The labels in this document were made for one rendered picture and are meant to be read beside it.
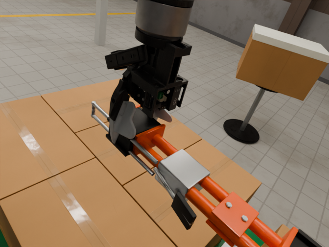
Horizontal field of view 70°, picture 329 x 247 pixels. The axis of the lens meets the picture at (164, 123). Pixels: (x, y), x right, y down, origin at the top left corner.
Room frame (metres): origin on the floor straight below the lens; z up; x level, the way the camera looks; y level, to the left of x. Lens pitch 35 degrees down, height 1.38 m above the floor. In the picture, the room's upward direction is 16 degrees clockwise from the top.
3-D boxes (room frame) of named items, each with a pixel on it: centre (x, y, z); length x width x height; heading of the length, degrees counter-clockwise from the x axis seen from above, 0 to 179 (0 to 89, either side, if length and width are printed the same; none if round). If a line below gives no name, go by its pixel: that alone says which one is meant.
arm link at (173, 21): (0.36, 0.04, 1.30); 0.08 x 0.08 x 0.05
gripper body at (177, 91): (0.35, 0.04, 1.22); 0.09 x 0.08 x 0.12; 54
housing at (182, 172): (0.29, -0.05, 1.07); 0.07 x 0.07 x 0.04; 54
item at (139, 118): (0.38, 0.05, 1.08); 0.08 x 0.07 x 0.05; 54
